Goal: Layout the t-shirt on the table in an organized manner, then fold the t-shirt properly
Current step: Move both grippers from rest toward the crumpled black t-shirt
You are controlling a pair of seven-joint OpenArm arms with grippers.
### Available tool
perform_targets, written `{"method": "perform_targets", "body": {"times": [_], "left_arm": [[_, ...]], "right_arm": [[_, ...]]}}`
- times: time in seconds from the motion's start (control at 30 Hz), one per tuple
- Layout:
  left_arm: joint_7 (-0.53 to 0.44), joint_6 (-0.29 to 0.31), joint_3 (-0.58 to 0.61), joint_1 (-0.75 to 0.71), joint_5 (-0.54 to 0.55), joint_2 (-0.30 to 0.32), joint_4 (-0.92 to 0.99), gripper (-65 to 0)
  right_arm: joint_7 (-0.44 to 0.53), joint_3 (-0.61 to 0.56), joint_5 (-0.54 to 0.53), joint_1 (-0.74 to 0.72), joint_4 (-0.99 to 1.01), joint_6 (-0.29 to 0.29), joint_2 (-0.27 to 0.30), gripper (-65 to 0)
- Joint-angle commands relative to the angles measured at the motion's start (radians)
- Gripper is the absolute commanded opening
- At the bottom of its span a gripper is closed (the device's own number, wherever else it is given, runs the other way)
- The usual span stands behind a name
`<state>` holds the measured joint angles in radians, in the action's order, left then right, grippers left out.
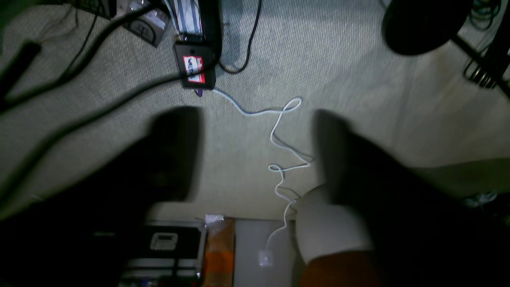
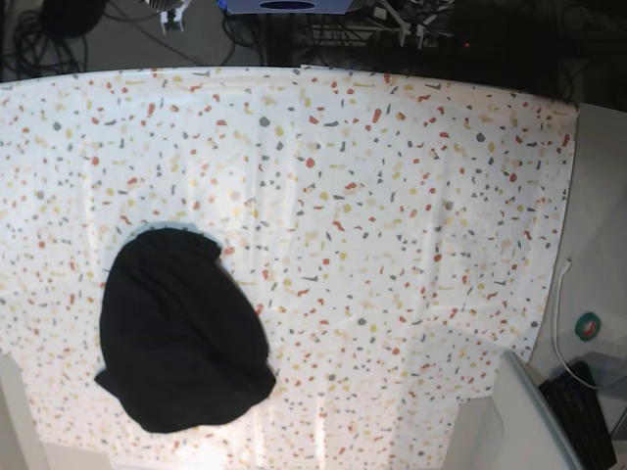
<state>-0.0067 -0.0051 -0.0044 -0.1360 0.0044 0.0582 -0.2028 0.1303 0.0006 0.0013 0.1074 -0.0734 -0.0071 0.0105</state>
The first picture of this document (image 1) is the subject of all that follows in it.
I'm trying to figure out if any orange wrapped package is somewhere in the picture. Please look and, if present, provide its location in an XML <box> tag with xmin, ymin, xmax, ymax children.
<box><xmin>202</xmin><ymin>214</ymin><xmax>235</xmax><ymax>287</ymax></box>

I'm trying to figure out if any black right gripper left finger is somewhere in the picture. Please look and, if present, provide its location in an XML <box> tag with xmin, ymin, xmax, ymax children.
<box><xmin>92</xmin><ymin>106</ymin><xmax>203</xmax><ymax>224</ymax></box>

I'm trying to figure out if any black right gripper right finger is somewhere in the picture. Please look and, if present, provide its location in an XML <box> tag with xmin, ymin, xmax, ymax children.
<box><xmin>313</xmin><ymin>110</ymin><xmax>439</xmax><ymax>254</ymax></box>

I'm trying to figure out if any black round stool base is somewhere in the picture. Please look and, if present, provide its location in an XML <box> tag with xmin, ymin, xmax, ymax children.
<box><xmin>381</xmin><ymin>0</ymin><xmax>473</xmax><ymax>56</ymax></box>

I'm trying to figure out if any black box red label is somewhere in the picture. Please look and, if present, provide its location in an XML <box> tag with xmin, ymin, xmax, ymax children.
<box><xmin>174</xmin><ymin>41</ymin><xmax>216</xmax><ymax>90</ymax></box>

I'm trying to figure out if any thick black cable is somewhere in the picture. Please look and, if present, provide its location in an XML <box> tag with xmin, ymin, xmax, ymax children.
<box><xmin>0</xmin><ymin>0</ymin><xmax>224</xmax><ymax>192</ymax></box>

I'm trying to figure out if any white thin cable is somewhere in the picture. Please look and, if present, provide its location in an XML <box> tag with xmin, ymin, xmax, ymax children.
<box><xmin>211</xmin><ymin>88</ymin><xmax>315</xmax><ymax>267</ymax></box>

